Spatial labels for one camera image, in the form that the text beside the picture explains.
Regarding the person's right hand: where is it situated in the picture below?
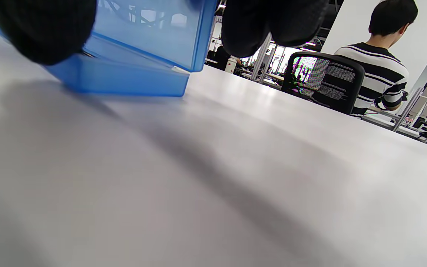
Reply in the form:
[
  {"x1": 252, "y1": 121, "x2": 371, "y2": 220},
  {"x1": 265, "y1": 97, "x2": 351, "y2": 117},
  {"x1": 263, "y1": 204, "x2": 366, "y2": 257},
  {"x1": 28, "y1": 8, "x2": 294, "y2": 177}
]
[{"x1": 0, "y1": 0, "x2": 329, "y2": 65}]

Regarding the white desk with metal legs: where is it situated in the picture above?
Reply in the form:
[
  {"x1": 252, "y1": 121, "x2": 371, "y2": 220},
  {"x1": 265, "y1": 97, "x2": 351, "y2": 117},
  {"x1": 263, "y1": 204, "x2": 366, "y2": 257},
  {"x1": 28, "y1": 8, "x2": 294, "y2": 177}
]
[{"x1": 362, "y1": 87, "x2": 427, "y2": 149}]

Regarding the black mesh office chair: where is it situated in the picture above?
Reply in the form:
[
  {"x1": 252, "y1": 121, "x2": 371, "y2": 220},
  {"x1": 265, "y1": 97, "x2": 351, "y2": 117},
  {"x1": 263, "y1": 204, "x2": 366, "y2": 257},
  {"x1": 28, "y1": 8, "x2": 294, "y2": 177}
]
[{"x1": 281, "y1": 52, "x2": 365, "y2": 115}]

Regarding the white thermos bottle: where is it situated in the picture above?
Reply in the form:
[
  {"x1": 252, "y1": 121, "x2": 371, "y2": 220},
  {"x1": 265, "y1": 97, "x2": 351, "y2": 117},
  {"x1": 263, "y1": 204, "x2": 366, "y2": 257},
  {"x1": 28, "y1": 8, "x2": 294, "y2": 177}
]
[{"x1": 225, "y1": 56, "x2": 238, "y2": 74}]

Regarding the blue plastic stationery box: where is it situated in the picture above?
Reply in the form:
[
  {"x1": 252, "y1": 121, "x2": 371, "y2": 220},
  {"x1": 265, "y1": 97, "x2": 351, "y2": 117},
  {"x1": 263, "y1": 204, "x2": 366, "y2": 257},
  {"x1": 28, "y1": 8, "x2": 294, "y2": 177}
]
[{"x1": 0, "y1": 0, "x2": 219, "y2": 98}]

